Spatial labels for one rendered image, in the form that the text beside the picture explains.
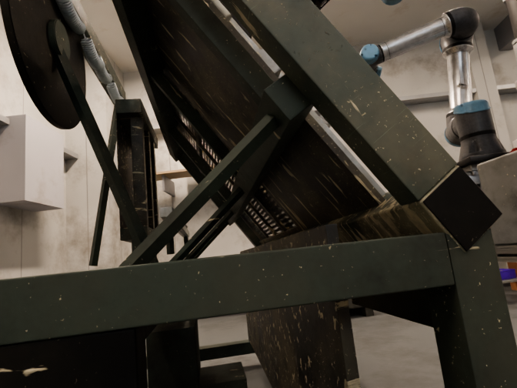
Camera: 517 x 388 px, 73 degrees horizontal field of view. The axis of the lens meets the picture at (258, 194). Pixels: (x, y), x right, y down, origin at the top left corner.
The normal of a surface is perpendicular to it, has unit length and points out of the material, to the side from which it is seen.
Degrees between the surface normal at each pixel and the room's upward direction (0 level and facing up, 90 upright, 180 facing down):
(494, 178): 90
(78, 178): 90
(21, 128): 90
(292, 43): 90
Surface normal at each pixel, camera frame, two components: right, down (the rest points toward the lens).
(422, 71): -0.04, -0.17
